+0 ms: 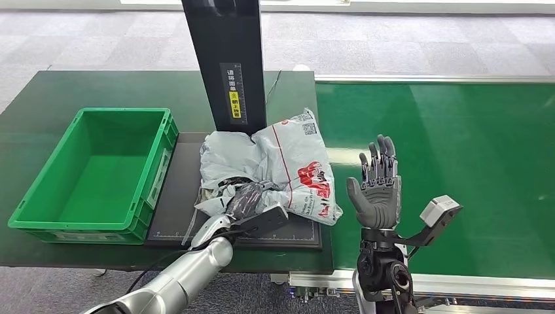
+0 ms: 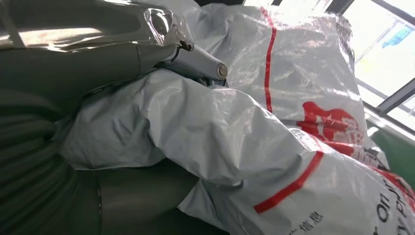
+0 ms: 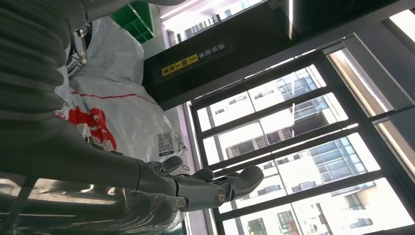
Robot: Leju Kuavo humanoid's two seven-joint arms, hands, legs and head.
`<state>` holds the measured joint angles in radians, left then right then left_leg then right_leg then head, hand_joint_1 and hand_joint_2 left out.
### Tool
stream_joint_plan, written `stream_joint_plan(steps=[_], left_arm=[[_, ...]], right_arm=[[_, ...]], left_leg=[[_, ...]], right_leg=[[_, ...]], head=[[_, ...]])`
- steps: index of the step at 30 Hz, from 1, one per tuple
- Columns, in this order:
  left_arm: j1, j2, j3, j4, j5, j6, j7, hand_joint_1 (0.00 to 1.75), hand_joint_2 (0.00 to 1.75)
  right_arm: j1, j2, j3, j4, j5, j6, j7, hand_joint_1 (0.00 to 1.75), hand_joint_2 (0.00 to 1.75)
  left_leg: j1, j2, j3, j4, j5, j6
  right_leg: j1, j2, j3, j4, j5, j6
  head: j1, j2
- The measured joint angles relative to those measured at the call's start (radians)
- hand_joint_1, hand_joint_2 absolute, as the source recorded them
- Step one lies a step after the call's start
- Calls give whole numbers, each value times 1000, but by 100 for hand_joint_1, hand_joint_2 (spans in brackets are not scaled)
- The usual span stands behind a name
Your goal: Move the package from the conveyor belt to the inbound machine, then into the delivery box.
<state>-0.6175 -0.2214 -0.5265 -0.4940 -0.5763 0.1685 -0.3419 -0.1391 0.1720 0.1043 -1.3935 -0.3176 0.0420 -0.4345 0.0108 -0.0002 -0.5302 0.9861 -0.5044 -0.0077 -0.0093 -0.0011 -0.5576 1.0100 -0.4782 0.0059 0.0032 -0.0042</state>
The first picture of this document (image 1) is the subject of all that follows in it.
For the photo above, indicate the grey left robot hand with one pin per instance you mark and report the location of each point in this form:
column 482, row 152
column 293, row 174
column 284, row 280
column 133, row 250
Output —
column 245, row 199

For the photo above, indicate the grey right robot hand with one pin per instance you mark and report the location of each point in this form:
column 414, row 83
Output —
column 377, row 203

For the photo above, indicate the grey plastic mailer package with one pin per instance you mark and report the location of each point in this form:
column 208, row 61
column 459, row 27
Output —
column 282, row 160

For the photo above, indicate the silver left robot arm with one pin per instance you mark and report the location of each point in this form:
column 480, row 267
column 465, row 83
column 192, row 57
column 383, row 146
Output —
column 186, row 273

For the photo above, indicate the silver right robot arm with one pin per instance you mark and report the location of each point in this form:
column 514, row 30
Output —
column 381, row 268

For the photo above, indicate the green conveyor belt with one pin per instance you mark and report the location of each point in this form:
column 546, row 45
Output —
column 477, row 130

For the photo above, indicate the black inbound scanner machine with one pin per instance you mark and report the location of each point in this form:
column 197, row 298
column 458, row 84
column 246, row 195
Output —
column 225, row 65

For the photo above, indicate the black and yellow label sticker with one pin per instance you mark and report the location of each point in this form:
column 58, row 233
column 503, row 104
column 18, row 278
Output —
column 234, row 104

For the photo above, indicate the small white round object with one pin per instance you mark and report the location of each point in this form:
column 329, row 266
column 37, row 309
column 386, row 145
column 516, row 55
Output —
column 301, row 67

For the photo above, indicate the green plastic crate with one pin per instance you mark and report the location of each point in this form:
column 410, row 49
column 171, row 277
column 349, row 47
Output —
column 99, row 186

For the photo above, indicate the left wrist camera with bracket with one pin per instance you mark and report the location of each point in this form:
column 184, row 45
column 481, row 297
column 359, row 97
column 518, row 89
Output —
column 264, row 219

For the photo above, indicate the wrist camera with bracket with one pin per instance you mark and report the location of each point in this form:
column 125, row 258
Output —
column 264, row 219
column 438, row 210

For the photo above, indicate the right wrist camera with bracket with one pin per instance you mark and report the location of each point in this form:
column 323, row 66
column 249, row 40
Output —
column 438, row 210

